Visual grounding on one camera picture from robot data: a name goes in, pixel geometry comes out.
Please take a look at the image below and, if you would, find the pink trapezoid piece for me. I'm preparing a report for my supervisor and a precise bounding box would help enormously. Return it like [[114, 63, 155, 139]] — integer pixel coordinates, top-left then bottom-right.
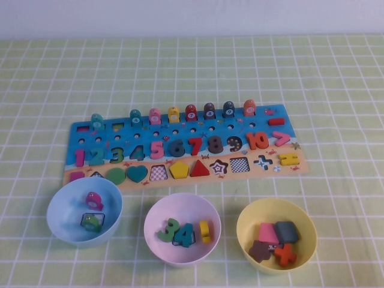
[[258, 222, 280, 244]]

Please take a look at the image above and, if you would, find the pink fish piece five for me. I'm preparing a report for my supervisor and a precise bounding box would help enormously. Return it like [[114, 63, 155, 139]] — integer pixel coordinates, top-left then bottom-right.
[[148, 107, 162, 125]]

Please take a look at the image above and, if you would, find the pink greater-than sign piece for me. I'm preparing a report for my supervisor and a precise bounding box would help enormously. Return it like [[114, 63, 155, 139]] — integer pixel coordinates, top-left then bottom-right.
[[272, 132, 291, 148]]

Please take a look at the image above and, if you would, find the orange number ten piece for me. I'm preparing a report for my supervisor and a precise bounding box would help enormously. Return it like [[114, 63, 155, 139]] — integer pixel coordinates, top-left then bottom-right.
[[245, 132, 270, 150]]

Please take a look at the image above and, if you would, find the yellow fish piece six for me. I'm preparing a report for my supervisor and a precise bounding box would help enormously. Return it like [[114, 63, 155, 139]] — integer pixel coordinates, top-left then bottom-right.
[[167, 106, 181, 124]]

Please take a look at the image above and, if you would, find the pink number five piece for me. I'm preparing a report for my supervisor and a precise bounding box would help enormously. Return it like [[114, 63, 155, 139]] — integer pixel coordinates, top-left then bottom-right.
[[149, 140, 165, 160]]

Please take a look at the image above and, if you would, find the orange cross sign piece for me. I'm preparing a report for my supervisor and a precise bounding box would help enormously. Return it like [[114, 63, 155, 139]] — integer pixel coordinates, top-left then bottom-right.
[[273, 243, 298, 267]]

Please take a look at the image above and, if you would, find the magenta fish piece one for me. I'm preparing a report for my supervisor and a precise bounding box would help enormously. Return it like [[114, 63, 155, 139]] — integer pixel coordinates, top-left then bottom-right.
[[85, 191, 104, 211]]

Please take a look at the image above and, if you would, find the teal fish piece two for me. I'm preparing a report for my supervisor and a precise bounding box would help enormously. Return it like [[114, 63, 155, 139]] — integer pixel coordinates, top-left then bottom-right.
[[91, 113, 105, 131]]

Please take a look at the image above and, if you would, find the red number seven piece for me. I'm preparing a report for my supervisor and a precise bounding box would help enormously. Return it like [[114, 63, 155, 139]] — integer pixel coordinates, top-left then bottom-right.
[[188, 137, 203, 156]]

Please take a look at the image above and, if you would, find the dark grey square piece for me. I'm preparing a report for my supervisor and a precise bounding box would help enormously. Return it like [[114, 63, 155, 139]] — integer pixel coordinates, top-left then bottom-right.
[[274, 221, 300, 245]]

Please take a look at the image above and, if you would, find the orange fish piece ten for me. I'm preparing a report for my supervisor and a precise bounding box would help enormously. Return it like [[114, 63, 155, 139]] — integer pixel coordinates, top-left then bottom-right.
[[243, 99, 257, 116]]

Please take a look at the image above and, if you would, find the green circle piece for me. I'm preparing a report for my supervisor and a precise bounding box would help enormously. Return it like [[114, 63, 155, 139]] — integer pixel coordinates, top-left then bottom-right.
[[107, 167, 127, 185]]

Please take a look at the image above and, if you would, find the teal heart piece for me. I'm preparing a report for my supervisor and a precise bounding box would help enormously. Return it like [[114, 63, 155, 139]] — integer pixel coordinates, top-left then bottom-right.
[[127, 164, 149, 183]]

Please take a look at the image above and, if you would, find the brown star piece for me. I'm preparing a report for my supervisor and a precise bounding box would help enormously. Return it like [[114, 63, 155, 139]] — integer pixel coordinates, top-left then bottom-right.
[[248, 239, 272, 263]]

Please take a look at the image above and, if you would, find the green checked tablecloth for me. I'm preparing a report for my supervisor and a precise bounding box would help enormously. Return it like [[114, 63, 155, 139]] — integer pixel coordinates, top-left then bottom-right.
[[0, 35, 384, 288]]

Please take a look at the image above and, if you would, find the yellow block symbol piece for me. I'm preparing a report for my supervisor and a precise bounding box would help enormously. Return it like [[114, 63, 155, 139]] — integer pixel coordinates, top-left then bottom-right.
[[199, 220, 212, 244]]

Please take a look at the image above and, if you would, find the red fish piece seven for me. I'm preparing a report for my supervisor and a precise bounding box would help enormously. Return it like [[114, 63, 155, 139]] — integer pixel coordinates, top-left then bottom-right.
[[185, 104, 198, 122]]

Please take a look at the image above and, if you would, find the teal number four piece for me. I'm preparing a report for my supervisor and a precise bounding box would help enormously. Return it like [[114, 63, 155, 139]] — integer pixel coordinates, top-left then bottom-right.
[[174, 223, 194, 248]]

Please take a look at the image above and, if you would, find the brown fish piece eight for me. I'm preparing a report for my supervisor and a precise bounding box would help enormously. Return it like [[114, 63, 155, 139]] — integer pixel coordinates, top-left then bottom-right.
[[203, 102, 217, 120]]

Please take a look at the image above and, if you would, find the green number three piece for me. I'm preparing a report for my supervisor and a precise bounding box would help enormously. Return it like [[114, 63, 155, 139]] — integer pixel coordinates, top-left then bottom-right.
[[157, 218, 180, 242]]

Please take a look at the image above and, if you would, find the pink plastic bowl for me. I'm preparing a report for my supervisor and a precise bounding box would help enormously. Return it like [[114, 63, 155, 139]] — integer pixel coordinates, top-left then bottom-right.
[[143, 193, 222, 269]]

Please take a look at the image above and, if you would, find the dark grey fish piece nine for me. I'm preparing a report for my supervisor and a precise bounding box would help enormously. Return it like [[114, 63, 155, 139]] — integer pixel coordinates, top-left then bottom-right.
[[222, 101, 236, 119]]

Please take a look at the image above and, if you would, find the yellow pentagon piece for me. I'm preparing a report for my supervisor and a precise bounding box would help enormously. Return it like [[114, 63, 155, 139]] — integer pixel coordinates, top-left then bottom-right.
[[169, 161, 191, 179]]

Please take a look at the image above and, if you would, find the teal number two piece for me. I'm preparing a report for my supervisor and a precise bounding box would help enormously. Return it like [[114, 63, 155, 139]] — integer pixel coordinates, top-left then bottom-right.
[[88, 147, 106, 166]]

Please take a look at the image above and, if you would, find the red triangle piece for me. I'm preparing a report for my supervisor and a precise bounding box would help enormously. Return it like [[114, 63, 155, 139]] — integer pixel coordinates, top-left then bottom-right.
[[190, 159, 211, 177]]

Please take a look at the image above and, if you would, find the yellow plastic bowl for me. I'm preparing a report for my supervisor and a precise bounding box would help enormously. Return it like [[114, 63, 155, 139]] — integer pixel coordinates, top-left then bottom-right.
[[236, 197, 318, 275]]

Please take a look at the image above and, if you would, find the brown number eight piece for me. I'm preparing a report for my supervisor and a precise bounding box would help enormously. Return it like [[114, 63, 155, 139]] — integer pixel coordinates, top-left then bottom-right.
[[207, 135, 223, 154]]

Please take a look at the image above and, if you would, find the yellow equals sign piece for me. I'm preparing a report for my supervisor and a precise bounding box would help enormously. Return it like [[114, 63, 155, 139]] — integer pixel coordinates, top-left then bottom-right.
[[278, 152, 299, 166]]

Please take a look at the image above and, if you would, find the dark grey number six piece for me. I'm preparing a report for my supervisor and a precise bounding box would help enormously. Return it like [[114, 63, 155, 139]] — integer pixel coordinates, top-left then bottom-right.
[[169, 139, 186, 158]]

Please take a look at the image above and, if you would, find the teal fish piece four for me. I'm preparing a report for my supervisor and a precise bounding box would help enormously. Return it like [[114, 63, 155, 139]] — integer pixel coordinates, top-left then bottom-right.
[[129, 109, 143, 127]]

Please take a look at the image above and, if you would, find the green fish piece three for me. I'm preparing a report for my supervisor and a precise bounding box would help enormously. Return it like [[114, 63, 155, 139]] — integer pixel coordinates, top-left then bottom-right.
[[81, 213, 101, 233]]

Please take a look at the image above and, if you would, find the light blue plastic bowl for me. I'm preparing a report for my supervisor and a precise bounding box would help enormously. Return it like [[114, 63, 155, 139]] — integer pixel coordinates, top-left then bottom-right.
[[47, 176, 124, 248]]

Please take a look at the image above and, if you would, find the blue wooden puzzle board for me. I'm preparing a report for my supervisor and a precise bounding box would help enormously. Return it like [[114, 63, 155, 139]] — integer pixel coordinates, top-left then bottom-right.
[[61, 104, 310, 192]]

